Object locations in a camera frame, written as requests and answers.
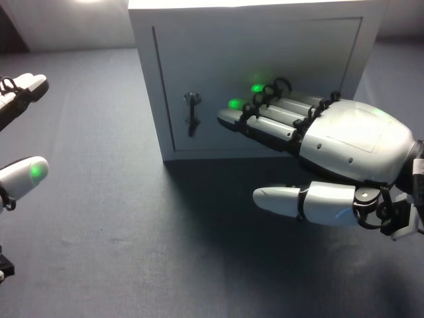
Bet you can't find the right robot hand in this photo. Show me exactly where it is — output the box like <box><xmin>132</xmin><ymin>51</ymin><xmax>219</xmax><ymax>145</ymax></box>
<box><xmin>216</xmin><ymin>78</ymin><xmax>417</xmax><ymax>229</ymax></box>

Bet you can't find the grey table cloth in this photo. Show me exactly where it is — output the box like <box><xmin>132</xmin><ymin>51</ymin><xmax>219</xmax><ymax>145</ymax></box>
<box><xmin>0</xmin><ymin>34</ymin><xmax>424</xmax><ymax>318</ymax></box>

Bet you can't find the white cabinet box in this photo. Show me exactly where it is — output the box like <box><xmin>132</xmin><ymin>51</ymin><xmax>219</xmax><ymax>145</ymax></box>
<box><xmin>127</xmin><ymin>0</ymin><xmax>388</xmax><ymax>163</ymax></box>

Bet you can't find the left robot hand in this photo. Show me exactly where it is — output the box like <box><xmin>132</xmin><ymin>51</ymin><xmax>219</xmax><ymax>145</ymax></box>
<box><xmin>0</xmin><ymin>73</ymin><xmax>50</xmax><ymax>216</ymax></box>

